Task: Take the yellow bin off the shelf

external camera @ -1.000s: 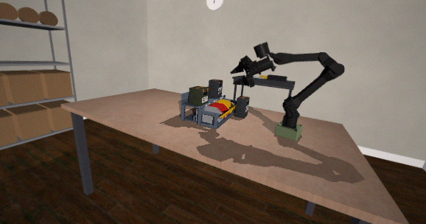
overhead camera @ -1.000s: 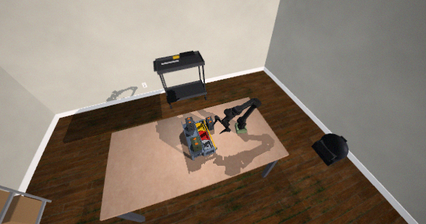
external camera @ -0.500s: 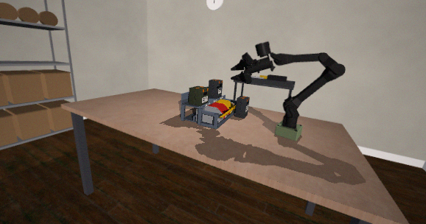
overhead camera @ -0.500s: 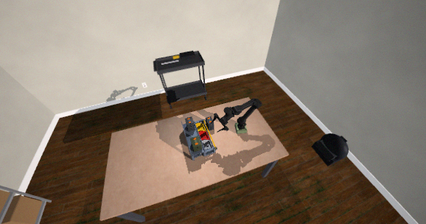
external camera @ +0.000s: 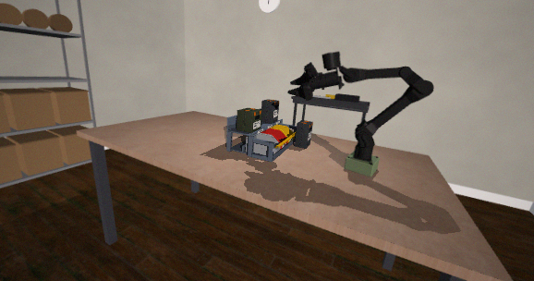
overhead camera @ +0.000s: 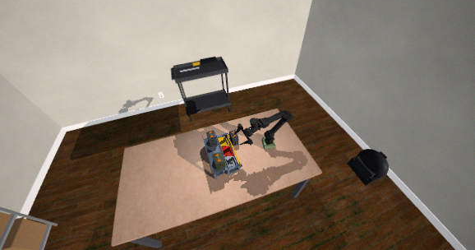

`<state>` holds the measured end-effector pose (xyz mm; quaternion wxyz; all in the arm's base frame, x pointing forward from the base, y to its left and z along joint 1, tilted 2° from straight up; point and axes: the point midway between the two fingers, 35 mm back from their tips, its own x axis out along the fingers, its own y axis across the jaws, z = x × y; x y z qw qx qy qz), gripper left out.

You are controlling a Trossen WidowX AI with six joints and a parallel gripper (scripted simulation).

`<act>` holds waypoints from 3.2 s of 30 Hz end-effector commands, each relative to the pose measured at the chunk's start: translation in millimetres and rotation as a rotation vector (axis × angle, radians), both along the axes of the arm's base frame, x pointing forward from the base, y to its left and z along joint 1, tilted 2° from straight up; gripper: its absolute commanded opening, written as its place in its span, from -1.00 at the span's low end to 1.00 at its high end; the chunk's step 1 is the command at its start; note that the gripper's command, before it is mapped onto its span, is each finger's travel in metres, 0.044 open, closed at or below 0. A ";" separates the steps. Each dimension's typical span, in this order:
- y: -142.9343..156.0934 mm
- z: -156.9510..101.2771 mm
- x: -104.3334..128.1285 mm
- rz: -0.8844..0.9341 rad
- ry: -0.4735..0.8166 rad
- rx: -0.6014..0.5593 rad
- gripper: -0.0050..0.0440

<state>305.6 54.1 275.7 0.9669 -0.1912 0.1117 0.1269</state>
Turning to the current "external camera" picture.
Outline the red open bin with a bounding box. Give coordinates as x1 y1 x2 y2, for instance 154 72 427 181
261 128 288 150

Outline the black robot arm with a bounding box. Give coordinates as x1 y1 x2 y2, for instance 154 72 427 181
304 52 434 162

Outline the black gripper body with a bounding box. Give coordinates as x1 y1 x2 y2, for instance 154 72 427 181
303 72 327 101

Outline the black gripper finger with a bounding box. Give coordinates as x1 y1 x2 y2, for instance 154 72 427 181
290 71 306 85
288 84 306 99

